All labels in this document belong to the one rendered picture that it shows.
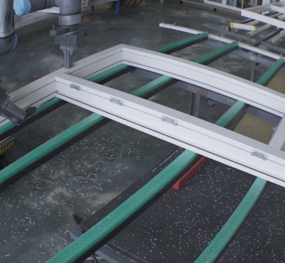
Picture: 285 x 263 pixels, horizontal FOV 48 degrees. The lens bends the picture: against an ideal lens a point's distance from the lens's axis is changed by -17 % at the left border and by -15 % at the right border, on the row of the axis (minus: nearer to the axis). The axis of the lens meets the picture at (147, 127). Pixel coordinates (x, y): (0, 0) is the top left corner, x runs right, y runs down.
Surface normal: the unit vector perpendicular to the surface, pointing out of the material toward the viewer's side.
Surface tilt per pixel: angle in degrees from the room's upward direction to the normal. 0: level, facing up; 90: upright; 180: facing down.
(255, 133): 0
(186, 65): 90
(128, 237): 0
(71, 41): 90
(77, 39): 90
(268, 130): 0
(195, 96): 90
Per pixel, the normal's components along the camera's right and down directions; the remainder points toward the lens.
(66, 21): -0.03, 0.51
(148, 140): 0.04, -0.86
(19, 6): -0.63, 0.40
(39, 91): 0.82, 0.32
